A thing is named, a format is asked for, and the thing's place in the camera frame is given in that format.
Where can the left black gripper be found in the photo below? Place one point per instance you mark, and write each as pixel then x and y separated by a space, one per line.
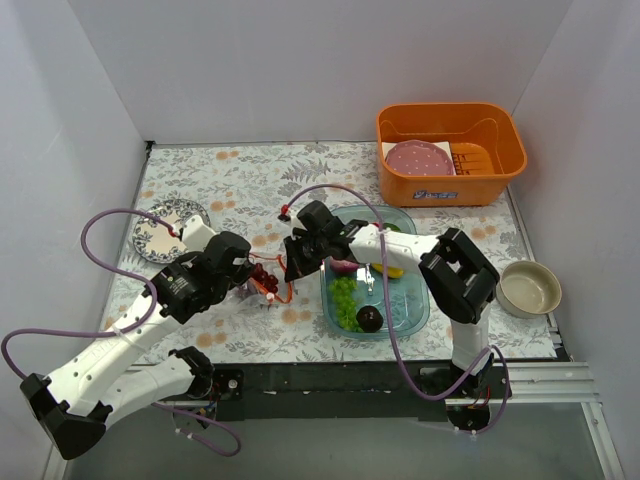
pixel 245 270

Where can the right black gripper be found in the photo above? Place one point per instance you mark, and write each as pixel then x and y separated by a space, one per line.
pixel 302 255

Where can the red grape bunch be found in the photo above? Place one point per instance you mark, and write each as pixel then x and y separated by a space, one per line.
pixel 261 285

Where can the clear zip top bag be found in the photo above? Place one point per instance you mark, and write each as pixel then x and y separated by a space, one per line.
pixel 275 264

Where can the green grape bunch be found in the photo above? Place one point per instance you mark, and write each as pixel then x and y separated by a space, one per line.
pixel 342 290

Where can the yellow bell pepper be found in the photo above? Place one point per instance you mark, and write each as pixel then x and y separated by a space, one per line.
pixel 392 272

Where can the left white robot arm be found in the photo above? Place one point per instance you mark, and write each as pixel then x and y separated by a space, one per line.
pixel 78 402

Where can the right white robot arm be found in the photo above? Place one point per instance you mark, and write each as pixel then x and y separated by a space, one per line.
pixel 461 280

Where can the purple onion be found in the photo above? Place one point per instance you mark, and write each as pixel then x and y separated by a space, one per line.
pixel 343 267

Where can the blue floral plate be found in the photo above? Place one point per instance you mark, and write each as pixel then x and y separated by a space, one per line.
pixel 153 242

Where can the dark purple plum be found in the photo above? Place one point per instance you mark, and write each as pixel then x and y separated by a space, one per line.
pixel 369 319

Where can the green lime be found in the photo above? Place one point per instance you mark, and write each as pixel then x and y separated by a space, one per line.
pixel 392 227

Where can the blue transparent plastic tray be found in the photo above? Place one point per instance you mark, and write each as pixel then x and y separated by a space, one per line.
pixel 408 296

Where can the pink dotted plate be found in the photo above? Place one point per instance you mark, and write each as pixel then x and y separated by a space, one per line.
pixel 425 169

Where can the orange plastic basin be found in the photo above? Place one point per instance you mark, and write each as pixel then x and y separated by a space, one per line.
pixel 486 147

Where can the beige ceramic bowl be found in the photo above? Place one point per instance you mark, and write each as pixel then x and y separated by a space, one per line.
pixel 528 289

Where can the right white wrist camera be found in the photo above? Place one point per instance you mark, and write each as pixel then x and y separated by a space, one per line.
pixel 288 216

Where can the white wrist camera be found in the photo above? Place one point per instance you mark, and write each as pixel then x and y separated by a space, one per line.
pixel 288 216
pixel 194 235

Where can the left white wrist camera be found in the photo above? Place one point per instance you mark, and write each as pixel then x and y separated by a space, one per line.
pixel 194 235

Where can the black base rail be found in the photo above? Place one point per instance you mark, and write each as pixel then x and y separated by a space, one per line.
pixel 325 391

